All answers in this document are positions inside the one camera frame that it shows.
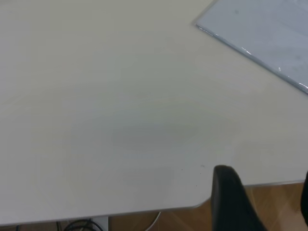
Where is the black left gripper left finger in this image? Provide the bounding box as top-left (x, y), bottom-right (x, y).
top-left (211, 165), bottom-right (268, 231)

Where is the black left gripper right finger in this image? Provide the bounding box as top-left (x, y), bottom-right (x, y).
top-left (300, 170), bottom-right (308, 218)

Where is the transparent plastic bag red zipper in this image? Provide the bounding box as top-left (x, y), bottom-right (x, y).
top-left (194, 0), bottom-right (308, 95)

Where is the white table leg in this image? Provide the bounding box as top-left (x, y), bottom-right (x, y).
top-left (92, 216), bottom-right (109, 231)

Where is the grey curved cable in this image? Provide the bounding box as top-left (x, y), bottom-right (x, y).
top-left (143, 211), bottom-right (162, 231)

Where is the black cable bundle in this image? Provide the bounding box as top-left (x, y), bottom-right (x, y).
top-left (56, 218), bottom-right (106, 231)

